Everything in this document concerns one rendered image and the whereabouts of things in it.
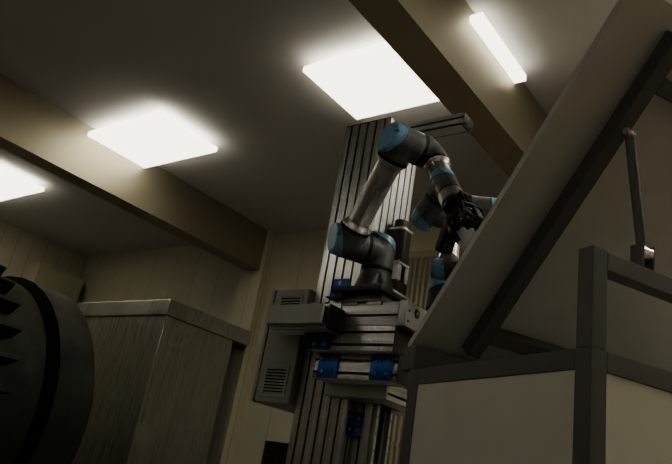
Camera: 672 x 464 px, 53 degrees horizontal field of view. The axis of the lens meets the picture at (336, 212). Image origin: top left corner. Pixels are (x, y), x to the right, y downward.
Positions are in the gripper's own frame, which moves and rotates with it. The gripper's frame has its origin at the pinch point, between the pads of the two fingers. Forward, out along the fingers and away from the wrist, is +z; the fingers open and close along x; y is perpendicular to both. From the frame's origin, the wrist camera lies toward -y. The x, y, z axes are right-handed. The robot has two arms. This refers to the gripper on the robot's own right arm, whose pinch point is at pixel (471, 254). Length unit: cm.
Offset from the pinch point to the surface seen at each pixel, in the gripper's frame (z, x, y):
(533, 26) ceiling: -201, 95, 29
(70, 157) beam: -356, -99, -247
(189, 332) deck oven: -308, 44, -354
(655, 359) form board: 8, 71, -7
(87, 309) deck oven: -374, -37, -422
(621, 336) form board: 8, 54, -4
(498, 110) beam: -186, 98, -16
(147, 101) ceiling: -340, -62, -167
